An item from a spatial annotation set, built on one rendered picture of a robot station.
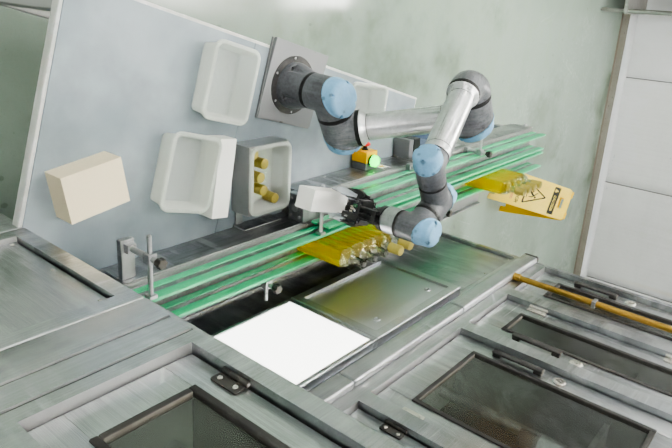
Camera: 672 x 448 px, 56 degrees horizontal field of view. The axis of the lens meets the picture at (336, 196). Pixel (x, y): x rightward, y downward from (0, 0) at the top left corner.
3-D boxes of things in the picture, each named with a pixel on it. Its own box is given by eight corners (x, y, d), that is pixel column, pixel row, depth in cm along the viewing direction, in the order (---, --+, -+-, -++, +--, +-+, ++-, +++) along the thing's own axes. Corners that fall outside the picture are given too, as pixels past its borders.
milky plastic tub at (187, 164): (140, 204, 175) (159, 212, 170) (156, 124, 173) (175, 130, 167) (190, 206, 189) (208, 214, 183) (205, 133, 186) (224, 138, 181)
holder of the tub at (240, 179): (231, 226, 202) (248, 233, 197) (231, 142, 194) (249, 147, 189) (270, 214, 215) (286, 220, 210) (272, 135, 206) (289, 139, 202)
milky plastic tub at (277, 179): (232, 211, 200) (250, 218, 195) (232, 142, 193) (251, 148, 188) (271, 200, 213) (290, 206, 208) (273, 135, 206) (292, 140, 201)
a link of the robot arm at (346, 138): (319, 101, 205) (491, 80, 191) (330, 137, 215) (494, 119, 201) (313, 124, 197) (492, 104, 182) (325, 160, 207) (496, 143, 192)
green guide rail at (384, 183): (312, 202, 209) (330, 208, 204) (312, 199, 209) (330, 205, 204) (531, 133, 338) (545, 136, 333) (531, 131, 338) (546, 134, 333)
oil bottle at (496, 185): (464, 185, 293) (521, 199, 276) (465, 173, 291) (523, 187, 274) (470, 182, 297) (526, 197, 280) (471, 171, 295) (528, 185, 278)
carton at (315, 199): (299, 184, 177) (315, 189, 173) (349, 190, 196) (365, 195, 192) (294, 205, 177) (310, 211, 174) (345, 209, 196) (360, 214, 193)
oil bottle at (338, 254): (295, 250, 209) (345, 270, 197) (296, 234, 208) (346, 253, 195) (307, 245, 214) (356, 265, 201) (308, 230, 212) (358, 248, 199)
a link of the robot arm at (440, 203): (456, 174, 165) (434, 201, 159) (461, 204, 172) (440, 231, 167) (430, 166, 169) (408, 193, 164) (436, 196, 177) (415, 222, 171)
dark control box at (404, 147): (391, 155, 263) (408, 159, 258) (393, 136, 261) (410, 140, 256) (402, 152, 269) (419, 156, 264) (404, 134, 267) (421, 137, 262)
